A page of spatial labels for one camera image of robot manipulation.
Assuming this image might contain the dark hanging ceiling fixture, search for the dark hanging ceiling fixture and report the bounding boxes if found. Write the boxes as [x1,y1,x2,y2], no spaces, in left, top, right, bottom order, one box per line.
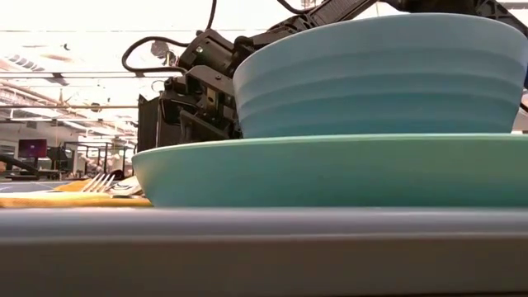
[149,39,177,67]

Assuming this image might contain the orange-handled metal spoon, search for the orange-handled metal spoon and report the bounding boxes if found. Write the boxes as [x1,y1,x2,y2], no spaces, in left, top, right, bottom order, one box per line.
[105,176,144,197]

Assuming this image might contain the purple-lit monitor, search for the purple-lit monitor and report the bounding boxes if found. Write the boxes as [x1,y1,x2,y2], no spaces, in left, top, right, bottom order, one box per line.
[17,138,49,160]

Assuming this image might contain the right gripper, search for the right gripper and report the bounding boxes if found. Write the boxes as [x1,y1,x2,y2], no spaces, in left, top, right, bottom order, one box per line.
[158,28,257,148]

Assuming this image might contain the teal plate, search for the teal plate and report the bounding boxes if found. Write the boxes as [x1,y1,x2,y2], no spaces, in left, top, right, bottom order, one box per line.
[131,132,528,209]

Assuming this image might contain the blue plastic tray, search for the blue plastic tray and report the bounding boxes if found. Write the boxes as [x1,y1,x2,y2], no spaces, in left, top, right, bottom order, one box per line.
[0,179,528,297]

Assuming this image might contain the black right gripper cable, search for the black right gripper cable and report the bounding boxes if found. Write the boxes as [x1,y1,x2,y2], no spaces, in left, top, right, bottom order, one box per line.
[121,0,218,78]

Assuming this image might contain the orange-handled metal fork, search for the orange-handled metal fork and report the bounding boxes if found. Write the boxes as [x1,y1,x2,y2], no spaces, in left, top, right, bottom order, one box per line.
[80,172,116,194]

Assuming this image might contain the grey horizontal rail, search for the grey horizontal rail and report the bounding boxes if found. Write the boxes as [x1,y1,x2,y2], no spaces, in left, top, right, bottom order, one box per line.
[0,71,138,79]

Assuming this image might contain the distant black frame workstation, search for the distant black frame workstation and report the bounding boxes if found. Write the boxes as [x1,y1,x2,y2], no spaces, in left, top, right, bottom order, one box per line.
[47,140,135,181]

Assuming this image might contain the yellow cloth napkin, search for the yellow cloth napkin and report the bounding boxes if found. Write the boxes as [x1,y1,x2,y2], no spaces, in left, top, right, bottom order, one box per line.
[0,177,153,209]

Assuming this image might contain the black rectangular panel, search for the black rectangular panel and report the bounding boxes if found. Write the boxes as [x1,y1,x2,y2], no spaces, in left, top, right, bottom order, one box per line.
[137,93,166,152]

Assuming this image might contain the blue ribbed bowl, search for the blue ribbed bowl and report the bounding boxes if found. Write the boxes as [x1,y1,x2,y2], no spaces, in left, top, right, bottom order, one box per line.
[232,12,528,139]

